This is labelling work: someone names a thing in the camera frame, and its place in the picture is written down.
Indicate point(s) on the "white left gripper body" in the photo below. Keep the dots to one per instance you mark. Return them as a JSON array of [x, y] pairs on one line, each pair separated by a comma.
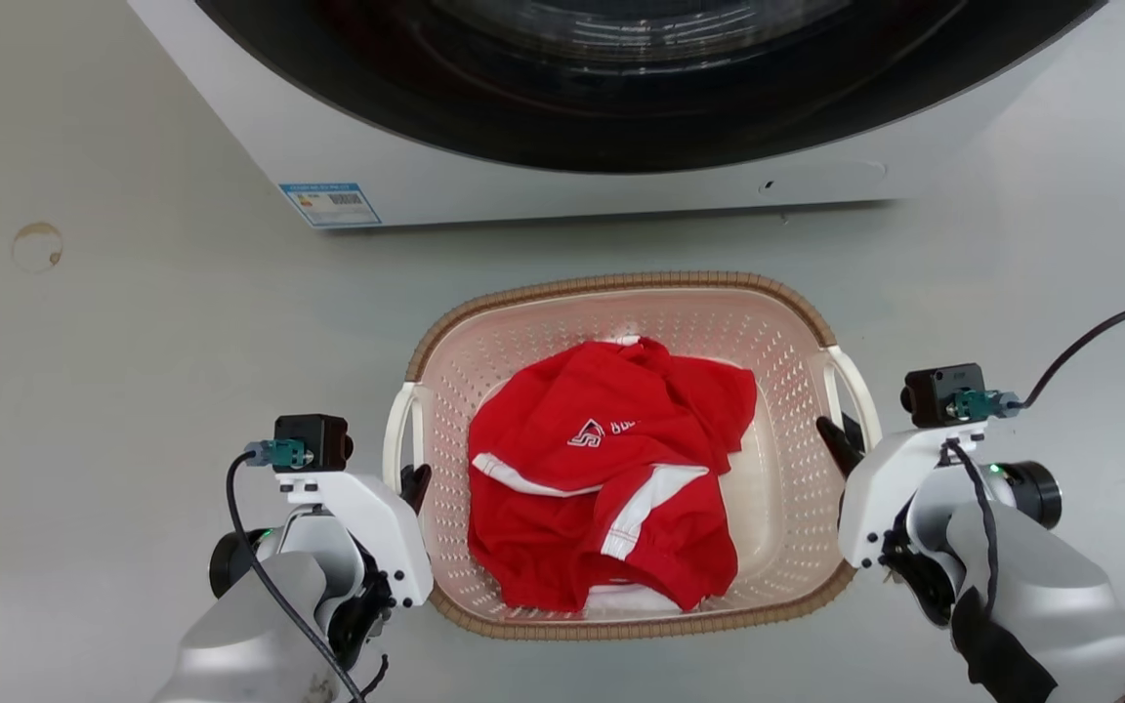
[[382, 527]]

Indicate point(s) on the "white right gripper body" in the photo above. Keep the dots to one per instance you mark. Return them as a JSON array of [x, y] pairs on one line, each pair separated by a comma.
[[880, 488]]

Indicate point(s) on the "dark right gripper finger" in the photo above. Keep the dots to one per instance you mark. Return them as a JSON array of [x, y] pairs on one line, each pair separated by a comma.
[[855, 430], [838, 447]]

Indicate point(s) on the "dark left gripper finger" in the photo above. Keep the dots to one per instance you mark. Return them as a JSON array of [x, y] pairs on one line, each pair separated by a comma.
[[417, 488]]

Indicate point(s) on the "beige perforated plastic laundry basket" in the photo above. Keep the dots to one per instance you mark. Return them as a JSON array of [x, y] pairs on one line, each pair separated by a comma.
[[787, 547]]

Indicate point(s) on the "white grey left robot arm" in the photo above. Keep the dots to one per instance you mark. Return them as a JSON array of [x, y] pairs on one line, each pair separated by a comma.
[[250, 635]]

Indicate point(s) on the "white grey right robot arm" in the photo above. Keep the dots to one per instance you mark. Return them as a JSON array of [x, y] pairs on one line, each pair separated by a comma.
[[1051, 596]]

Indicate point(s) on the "red garment with white trim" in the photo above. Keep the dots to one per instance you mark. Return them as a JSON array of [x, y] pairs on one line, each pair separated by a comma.
[[562, 508]]

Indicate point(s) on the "blue white energy label sticker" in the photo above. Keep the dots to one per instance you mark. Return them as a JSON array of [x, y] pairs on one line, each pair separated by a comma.
[[330, 204]]

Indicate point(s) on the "white washing machine body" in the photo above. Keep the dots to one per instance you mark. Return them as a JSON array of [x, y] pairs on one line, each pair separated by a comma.
[[260, 127]]

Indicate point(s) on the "dark round washing machine door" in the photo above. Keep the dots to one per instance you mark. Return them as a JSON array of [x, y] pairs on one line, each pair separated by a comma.
[[348, 78]]

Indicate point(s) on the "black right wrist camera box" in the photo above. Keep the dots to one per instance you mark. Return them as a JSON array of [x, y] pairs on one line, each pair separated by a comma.
[[943, 392]]

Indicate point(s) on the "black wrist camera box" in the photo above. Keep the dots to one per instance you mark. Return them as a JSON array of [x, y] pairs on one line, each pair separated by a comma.
[[943, 392], [320, 439]]

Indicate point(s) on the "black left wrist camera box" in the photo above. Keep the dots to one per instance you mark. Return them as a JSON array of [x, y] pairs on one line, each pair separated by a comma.
[[320, 439]]

